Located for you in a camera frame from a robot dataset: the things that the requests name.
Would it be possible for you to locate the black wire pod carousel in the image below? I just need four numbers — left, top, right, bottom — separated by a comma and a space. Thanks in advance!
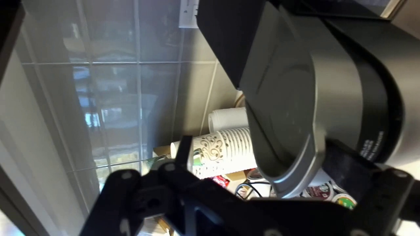
212, 167, 358, 210

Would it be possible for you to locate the stack of paper cups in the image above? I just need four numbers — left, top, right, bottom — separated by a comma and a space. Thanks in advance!
186, 108, 255, 178

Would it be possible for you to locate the white wall power outlet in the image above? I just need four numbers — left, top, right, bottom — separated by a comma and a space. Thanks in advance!
178, 0, 199, 29

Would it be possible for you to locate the silver black Keurig coffeemaker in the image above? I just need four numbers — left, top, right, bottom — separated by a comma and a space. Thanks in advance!
196, 0, 420, 198

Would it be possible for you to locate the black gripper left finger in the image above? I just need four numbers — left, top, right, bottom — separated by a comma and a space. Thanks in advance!
79, 136, 245, 236

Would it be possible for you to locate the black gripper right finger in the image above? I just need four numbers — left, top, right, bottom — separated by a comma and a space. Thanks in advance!
261, 140, 420, 236

